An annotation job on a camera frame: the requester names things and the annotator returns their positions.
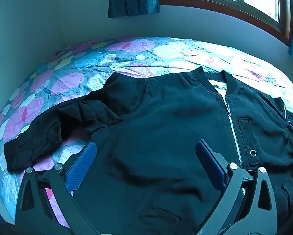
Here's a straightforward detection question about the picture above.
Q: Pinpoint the floral bedspread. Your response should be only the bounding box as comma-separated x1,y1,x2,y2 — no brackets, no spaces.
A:
0,36,293,226

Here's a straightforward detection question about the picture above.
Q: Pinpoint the black zip jacket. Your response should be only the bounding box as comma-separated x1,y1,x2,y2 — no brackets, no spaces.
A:
4,66,293,235

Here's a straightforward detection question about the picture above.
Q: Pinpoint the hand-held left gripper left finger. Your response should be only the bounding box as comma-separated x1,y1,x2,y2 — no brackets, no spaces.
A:
15,141,100,235

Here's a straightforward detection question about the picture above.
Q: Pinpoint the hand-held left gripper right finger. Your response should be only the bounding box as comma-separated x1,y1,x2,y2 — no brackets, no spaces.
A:
193,139,278,235

